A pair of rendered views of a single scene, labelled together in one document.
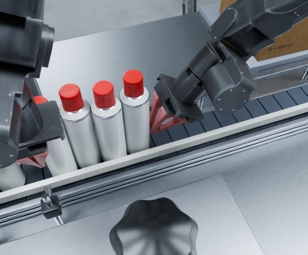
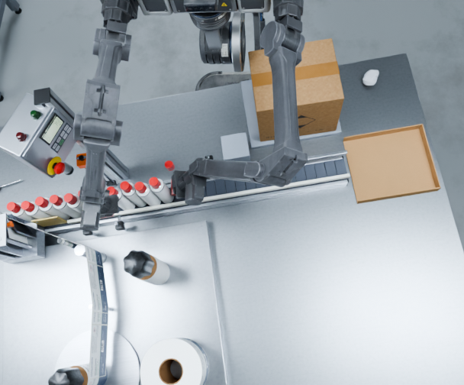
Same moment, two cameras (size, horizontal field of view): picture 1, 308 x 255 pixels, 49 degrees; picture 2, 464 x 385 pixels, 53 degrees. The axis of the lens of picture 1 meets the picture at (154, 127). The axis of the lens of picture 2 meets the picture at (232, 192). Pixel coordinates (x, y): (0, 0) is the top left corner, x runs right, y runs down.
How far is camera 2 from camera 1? 1.20 m
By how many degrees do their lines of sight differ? 24
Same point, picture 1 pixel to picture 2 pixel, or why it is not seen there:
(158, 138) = not seen: hidden behind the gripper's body
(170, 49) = (210, 119)
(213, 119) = (213, 186)
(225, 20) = (193, 166)
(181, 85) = (180, 183)
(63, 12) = not seen: outside the picture
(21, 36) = (98, 199)
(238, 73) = (194, 193)
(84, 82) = (149, 140)
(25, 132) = (103, 211)
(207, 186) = (197, 227)
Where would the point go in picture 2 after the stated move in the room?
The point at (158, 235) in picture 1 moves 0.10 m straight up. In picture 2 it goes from (133, 263) to (123, 258)
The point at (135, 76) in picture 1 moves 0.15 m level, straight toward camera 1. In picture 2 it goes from (154, 181) to (146, 224)
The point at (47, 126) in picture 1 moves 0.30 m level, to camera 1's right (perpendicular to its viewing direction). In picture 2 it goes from (112, 208) to (198, 223)
